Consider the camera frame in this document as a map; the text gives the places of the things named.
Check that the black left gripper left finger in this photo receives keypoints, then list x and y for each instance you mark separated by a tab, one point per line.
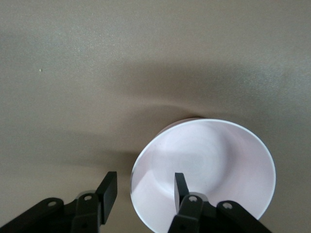
85	213

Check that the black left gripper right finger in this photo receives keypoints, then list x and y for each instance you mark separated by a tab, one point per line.
194	216

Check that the pink bowl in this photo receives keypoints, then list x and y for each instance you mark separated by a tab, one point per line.
218	155

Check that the brown table cover mat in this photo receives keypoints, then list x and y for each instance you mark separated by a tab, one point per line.
73	72

